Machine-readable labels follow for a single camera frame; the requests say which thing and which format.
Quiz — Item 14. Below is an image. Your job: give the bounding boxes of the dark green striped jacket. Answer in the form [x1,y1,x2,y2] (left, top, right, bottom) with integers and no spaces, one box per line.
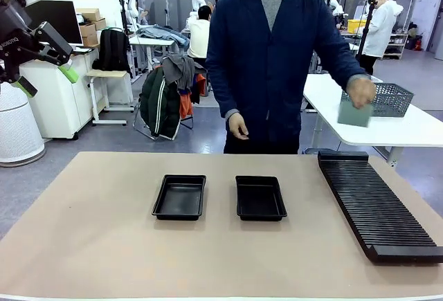
[139,67,183,141]

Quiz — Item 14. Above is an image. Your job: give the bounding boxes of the green circuit board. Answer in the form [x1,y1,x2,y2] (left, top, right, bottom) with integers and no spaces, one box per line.
[337,102,374,128]

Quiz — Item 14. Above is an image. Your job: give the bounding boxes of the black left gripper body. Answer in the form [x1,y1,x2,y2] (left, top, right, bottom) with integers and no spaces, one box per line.
[0,1,39,84]

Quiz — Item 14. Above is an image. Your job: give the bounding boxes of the white desk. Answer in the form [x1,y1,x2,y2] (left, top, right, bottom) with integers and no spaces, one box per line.
[128,35,176,74]

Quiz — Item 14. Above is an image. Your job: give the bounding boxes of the black computer monitor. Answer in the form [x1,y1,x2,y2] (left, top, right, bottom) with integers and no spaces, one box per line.
[23,0,84,46]

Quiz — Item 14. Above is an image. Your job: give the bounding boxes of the black slotted board rack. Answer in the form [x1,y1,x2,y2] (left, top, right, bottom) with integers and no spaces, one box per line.
[317,149,443,264]

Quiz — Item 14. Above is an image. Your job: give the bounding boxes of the yellow bin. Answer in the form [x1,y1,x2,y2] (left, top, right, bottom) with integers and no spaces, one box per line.
[347,19,368,34]

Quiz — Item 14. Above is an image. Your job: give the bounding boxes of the person's left hand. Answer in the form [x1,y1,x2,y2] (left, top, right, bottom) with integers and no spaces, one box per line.
[345,77,377,110]

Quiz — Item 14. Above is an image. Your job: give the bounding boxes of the white cabinet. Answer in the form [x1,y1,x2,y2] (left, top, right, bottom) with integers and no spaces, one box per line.
[19,47,101,140]

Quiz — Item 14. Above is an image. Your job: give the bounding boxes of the white side table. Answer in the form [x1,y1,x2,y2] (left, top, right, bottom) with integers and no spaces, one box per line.
[302,73,443,167]

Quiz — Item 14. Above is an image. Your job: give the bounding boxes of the white cylindrical air purifier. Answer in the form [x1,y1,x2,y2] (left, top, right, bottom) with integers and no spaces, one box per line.
[0,82,46,167]

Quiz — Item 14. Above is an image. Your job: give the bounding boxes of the grey mesh basket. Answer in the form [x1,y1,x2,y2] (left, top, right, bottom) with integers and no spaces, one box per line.
[341,82,415,118]

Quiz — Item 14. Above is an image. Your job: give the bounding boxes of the person's right forearm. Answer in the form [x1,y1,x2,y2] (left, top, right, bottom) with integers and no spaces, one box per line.
[211,72,243,120]

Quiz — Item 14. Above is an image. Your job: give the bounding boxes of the seated person cream sweater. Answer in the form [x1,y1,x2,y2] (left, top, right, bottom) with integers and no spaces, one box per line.
[186,5,214,69]

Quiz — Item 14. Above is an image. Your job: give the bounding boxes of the person in white hoodie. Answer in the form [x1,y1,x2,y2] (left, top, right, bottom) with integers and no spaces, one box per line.
[359,0,404,75]

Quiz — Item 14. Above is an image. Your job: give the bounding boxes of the black backpack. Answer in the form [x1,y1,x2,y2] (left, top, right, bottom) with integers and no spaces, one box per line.
[91,27,133,77]

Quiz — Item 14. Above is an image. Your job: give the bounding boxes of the grey garment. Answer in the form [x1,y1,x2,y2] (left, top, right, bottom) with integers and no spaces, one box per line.
[161,54,206,91]

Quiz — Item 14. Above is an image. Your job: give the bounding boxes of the person in navy coat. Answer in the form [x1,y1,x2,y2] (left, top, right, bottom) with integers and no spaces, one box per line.
[206,0,368,155]

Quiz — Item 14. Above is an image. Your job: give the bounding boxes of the black ESD tray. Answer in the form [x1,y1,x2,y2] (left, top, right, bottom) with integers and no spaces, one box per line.
[235,175,288,221]
[151,174,207,221]

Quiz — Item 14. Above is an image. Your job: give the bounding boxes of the person's left forearm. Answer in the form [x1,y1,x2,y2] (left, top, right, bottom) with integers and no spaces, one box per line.
[321,43,370,86]

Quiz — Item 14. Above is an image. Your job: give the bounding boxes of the person's right hand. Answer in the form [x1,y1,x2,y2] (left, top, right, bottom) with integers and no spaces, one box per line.
[228,111,250,141]

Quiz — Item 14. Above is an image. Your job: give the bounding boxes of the blue denim jacket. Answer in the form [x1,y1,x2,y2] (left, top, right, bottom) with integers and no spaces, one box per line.
[136,25,190,50]

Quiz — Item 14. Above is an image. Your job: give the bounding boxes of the orange garment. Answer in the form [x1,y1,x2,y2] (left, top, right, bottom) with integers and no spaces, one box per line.
[179,72,208,120]

